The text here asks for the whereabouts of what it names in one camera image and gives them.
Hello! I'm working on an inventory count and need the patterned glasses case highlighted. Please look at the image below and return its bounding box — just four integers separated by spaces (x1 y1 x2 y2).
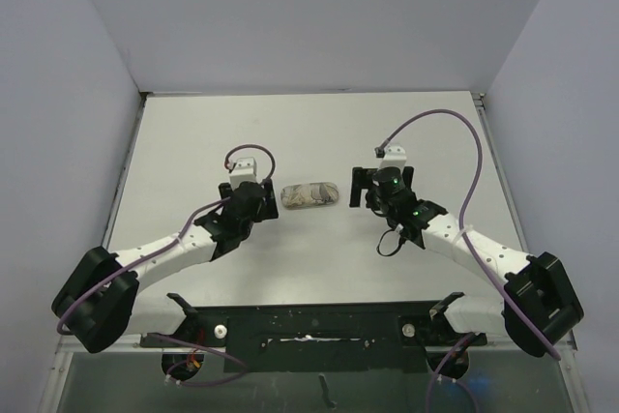
280 182 339 210

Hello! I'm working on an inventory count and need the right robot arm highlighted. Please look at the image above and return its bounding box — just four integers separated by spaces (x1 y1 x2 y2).
349 166 584 357

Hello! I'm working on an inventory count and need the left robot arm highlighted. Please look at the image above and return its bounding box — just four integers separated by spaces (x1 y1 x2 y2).
51 180 279 353

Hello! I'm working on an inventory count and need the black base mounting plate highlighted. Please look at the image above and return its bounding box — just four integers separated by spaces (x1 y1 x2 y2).
140 295 461 373

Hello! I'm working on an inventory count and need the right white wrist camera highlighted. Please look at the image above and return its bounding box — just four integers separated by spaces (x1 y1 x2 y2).
374 144 407 171

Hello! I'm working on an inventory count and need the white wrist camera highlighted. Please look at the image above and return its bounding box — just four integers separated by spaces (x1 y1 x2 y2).
374 144 407 171
225 157 257 190

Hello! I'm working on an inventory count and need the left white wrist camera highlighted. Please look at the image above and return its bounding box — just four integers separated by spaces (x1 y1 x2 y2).
225 157 257 190

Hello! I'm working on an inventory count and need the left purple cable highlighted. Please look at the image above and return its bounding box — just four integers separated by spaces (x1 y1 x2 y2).
56 143 277 388

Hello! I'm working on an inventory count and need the aluminium frame rail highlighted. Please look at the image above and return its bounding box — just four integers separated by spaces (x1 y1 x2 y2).
61 326 557 357

